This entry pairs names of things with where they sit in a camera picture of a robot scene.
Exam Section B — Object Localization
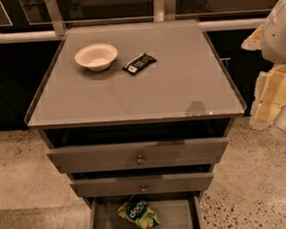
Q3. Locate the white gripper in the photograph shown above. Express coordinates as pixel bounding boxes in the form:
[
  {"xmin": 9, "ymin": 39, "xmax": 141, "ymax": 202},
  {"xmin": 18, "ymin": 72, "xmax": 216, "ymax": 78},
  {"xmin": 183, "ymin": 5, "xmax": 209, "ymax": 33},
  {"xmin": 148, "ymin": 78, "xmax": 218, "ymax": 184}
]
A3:
[{"xmin": 241, "ymin": 0, "xmax": 286, "ymax": 130}]

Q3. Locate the green rice chip bag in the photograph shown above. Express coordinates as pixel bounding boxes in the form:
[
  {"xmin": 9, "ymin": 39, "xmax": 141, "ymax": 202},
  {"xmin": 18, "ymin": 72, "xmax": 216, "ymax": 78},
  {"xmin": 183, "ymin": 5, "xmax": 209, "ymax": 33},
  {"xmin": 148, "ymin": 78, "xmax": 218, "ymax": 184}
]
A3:
[{"xmin": 117, "ymin": 195, "xmax": 160, "ymax": 229}]

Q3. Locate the grey drawer cabinet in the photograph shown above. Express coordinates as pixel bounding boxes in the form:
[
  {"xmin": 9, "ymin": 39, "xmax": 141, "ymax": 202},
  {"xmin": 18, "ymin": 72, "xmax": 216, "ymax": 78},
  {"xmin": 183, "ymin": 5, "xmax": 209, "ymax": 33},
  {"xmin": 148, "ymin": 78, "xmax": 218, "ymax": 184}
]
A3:
[{"xmin": 18, "ymin": 16, "xmax": 255, "ymax": 229}]

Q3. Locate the bottom grey drawer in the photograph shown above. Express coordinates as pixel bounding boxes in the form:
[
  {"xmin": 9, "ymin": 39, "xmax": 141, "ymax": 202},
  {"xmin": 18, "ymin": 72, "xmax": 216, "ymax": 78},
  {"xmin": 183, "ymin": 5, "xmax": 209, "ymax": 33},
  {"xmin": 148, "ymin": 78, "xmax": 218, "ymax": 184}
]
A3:
[{"xmin": 89, "ymin": 192, "xmax": 203, "ymax": 229}]

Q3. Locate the grey drawer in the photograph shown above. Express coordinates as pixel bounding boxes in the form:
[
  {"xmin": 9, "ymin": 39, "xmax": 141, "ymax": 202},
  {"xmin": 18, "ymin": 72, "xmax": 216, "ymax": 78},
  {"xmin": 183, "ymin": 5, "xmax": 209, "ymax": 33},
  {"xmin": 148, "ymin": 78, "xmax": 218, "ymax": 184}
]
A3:
[
  {"xmin": 89, "ymin": 192, "xmax": 203, "ymax": 229},
  {"xmin": 48, "ymin": 138, "xmax": 228, "ymax": 174},
  {"xmin": 71, "ymin": 173, "xmax": 213, "ymax": 198}
]

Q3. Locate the middle grey drawer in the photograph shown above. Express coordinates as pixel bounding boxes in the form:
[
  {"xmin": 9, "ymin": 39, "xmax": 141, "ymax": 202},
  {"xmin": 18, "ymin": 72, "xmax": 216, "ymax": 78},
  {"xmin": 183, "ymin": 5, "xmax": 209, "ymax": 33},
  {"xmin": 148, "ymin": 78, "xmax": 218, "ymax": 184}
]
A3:
[{"xmin": 71, "ymin": 173, "xmax": 213, "ymax": 198}]

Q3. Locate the top grey drawer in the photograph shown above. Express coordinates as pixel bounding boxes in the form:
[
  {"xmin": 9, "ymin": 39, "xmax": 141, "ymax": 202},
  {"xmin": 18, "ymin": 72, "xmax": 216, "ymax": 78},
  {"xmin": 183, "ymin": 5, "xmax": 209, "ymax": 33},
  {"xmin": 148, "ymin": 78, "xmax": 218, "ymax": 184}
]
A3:
[{"xmin": 48, "ymin": 138, "xmax": 228, "ymax": 174}]

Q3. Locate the metal window railing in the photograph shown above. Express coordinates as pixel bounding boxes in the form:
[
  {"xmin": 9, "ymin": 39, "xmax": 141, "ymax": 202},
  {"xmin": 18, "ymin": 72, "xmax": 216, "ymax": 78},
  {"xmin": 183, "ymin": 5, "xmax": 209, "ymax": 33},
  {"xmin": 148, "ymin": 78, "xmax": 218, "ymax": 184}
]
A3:
[{"xmin": 0, "ymin": 0, "xmax": 278, "ymax": 44}]

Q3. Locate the black snack bar wrapper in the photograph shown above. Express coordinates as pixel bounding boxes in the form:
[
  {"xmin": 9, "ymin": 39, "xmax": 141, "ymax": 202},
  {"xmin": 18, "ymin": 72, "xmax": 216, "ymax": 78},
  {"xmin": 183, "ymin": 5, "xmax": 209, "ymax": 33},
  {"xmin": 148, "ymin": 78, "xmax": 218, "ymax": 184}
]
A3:
[{"xmin": 123, "ymin": 53, "xmax": 156, "ymax": 76}]

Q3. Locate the white paper bowl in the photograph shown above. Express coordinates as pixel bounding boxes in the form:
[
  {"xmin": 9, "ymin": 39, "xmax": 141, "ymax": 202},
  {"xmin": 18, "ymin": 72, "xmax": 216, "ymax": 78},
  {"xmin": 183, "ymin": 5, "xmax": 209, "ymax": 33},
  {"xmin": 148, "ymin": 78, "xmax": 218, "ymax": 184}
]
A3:
[{"xmin": 75, "ymin": 44, "xmax": 118, "ymax": 72}]

